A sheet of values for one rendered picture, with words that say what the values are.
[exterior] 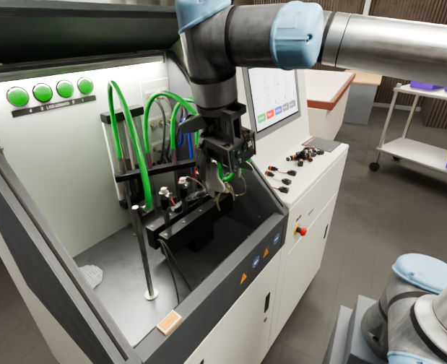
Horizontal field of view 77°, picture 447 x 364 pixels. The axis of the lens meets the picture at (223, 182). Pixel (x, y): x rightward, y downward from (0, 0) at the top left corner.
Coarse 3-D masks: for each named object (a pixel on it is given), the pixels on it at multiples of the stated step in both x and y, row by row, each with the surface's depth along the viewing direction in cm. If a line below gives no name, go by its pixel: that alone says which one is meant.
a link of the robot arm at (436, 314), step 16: (400, 304) 51; (416, 304) 45; (432, 304) 44; (400, 320) 48; (416, 320) 44; (432, 320) 42; (400, 336) 46; (416, 336) 43; (432, 336) 41; (400, 352) 44; (416, 352) 43; (432, 352) 41
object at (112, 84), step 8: (112, 80) 66; (112, 88) 73; (112, 96) 76; (120, 96) 60; (112, 104) 79; (120, 104) 60; (112, 112) 81; (128, 112) 58; (112, 120) 83; (128, 120) 57; (112, 128) 85; (136, 136) 57; (136, 144) 56; (120, 152) 90; (136, 152) 56; (120, 160) 91; (144, 168) 57; (144, 176) 57; (144, 184) 58; (144, 192) 59; (144, 208) 64
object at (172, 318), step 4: (172, 312) 65; (168, 316) 64; (172, 316) 64; (176, 316) 64; (164, 320) 63; (168, 320) 63; (172, 320) 63; (180, 320) 64; (160, 324) 62; (164, 324) 62; (168, 324) 62; (176, 324) 63; (164, 328) 61; (172, 328) 62; (168, 332) 61
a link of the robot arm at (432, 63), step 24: (336, 24) 41; (360, 24) 40; (384, 24) 39; (408, 24) 38; (432, 24) 38; (336, 48) 42; (360, 48) 40; (384, 48) 39; (408, 48) 38; (432, 48) 37; (384, 72) 42; (408, 72) 40; (432, 72) 38
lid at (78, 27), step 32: (0, 0) 52; (32, 0) 55; (64, 0) 59; (96, 0) 63; (128, 0) 69; (160, 0) 75; (0, 32) 58; (32, 32) 62; (64, 32) 67; (96, 32) 73; (128, 32) 81; (160, 32) 90; (0, 64) 68
